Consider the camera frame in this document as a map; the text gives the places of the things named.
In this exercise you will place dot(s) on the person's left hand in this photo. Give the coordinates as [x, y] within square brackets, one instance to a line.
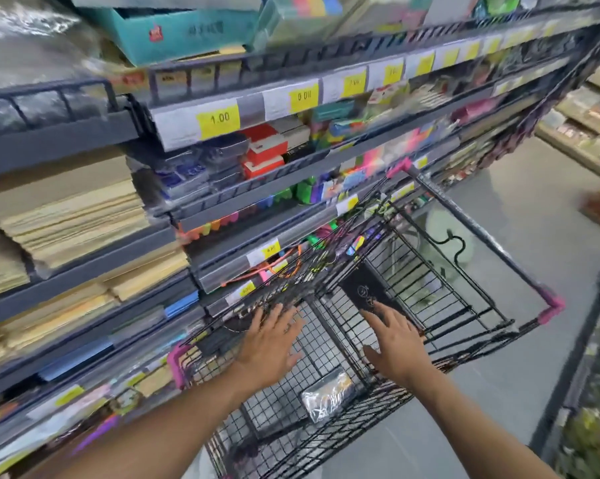
[267, 349]

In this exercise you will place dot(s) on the person's right hand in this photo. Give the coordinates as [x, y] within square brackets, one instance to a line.
[399, 349]

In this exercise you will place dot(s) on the black notebook orange band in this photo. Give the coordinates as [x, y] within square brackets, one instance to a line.
[327, 394]

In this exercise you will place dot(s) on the grey metal store shelving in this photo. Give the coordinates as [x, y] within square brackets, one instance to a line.
[55, 139]

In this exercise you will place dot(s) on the person's right forearm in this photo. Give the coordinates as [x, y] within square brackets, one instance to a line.
[479, 439]

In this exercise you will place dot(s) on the person's left forearm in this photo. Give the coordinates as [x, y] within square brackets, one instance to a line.
[155, 434]

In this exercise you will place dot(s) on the stack of kraft paper packs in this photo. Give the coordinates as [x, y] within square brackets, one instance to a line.
[152, 381]

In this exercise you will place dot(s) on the stack of green grey exercise books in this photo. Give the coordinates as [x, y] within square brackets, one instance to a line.
[135, 324]

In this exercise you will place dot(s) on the clear tape roll pack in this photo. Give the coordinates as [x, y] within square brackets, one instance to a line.
[124, 400]

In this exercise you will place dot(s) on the stack of dark coloured paper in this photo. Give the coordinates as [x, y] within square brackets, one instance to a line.
[95, 434]

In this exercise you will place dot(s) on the hanging strip of dark packets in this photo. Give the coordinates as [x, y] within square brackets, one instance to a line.
[509, 142]

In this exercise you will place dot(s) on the row of yellow price labels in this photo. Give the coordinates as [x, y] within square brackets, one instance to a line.
[219, 119]

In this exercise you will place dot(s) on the stacks of beige exercise books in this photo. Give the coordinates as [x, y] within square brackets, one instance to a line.
[70, 204]

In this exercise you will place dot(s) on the rows of packaged paper goods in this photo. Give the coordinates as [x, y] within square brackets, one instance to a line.
[579, 114]

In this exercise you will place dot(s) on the assorted stationery goods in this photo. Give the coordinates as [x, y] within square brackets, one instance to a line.
[180, 34]

